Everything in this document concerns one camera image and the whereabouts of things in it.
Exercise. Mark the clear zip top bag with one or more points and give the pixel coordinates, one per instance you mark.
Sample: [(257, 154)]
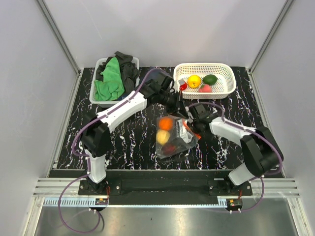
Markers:
[(181, 136)]

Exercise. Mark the dark red fake fruit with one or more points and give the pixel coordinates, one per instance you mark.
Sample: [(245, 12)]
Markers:
[(168, 149)]

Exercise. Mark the pink fake peach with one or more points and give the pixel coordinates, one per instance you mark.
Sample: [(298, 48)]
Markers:
[(205, 88)]

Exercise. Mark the white perforated basket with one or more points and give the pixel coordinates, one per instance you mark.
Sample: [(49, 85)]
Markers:
[(225, 85)]

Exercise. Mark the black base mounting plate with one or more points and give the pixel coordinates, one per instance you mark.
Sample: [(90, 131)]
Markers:
[(165, 187)]

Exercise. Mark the green cloth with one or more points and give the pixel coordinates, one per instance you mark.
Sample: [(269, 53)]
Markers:
[(111, 87)]

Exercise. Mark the black cloth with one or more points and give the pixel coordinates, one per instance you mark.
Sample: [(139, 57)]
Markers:
[(128, 70)]

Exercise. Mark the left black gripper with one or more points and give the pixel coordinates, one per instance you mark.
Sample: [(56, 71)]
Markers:
[(179, 103)]

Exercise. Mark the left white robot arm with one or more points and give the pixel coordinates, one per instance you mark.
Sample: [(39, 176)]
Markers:
[(157, 87)]

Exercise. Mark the dark green fake vegetable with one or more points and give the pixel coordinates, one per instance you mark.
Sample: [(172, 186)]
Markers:
[(210, 79)]

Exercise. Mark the yellow fake fruit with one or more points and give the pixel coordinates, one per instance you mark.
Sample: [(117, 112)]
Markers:
[(162, 136)]

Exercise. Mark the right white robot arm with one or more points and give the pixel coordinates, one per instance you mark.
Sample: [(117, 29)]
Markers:
[(261, 153)]

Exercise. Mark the white slotted cable duct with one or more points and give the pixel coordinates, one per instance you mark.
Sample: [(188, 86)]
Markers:
[(94, 202)]

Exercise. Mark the orange fake fruit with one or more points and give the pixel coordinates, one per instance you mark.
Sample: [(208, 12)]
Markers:
[(165, 123)]

